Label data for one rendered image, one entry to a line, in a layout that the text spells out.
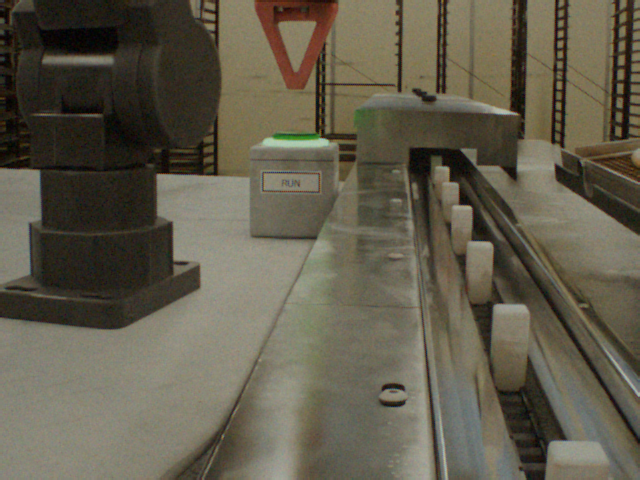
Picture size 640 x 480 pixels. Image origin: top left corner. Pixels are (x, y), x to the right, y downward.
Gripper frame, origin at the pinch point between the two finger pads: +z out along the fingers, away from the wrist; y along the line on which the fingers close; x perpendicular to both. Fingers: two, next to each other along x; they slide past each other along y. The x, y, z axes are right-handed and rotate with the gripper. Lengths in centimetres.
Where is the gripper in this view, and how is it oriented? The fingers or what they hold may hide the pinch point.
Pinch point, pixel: (295, 79)
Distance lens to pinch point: 80.9
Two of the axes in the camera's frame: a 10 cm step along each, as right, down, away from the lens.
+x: 10.0, 0.3, -0.8
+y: -0.9, 1.7, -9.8
